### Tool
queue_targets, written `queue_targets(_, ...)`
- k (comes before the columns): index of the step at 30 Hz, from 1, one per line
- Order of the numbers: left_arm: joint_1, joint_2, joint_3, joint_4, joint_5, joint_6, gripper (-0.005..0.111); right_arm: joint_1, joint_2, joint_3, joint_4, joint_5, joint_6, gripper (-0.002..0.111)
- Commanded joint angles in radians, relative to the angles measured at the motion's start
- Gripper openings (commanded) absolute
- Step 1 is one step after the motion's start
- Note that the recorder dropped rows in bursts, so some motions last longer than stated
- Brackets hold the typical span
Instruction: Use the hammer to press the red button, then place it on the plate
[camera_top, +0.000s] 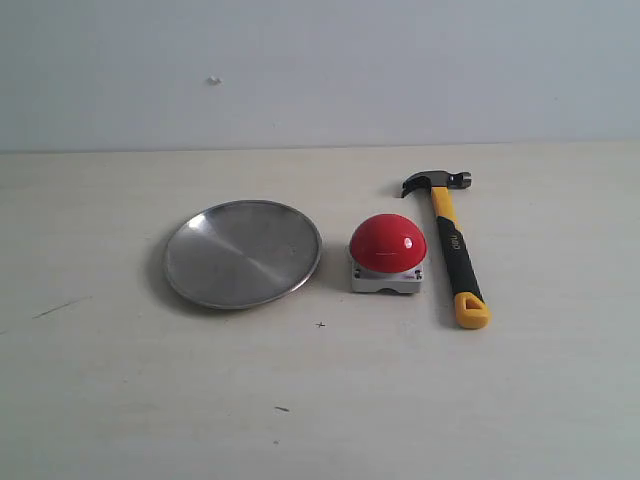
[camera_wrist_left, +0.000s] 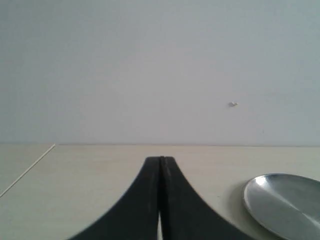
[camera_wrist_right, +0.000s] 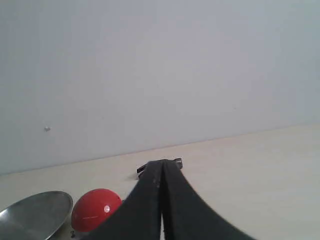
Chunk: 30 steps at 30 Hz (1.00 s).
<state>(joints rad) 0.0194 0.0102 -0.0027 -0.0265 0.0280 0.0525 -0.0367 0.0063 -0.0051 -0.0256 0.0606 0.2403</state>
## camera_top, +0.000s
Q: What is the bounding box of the yellow black claw hammer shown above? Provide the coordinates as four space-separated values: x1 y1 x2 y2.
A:
401 170 491 330

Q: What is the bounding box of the red dome push button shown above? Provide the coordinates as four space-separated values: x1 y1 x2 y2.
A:
349 213 428 295

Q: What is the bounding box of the round steel plate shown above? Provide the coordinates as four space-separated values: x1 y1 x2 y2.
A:
163 199 323 310

